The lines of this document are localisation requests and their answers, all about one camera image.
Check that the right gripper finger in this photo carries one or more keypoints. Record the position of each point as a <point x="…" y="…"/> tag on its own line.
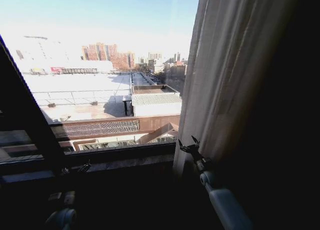
<point x="180" y="144"/>
<point x="195" y="141"/>

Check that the dark blackout curtain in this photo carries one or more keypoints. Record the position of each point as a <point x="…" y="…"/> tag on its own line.
<point x="22" y="102"/>
<point x="295" y="115"/>

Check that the white flat-roofed building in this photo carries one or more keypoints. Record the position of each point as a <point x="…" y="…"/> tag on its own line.
<point x="75" y="90"/>

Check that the sheer white curtain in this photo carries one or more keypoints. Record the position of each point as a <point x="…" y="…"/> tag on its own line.
<point x="225" y="77"/>

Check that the brown lattice facade building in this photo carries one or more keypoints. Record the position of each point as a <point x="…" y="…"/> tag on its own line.
<point x="112" y="127"/>

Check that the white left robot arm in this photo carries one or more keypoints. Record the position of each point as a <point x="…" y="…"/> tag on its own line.
<point x="62" y="216"/>

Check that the red brick high-rise building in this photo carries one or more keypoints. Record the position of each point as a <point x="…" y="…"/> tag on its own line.
<point x="110" y="53"/>

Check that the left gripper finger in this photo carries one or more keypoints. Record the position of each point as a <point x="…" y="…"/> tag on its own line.
<point x="65" y="170"/>
<point x="84" y="166"/>

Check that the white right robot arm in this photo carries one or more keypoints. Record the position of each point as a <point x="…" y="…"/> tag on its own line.
<point x="225" y="202"/>

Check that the grey corrugated roof shed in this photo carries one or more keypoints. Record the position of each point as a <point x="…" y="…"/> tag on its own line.
<point x="156" y="101"/>

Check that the dark window sill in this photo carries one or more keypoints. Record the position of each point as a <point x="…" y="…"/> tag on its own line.
<point x="120" y="158"/>

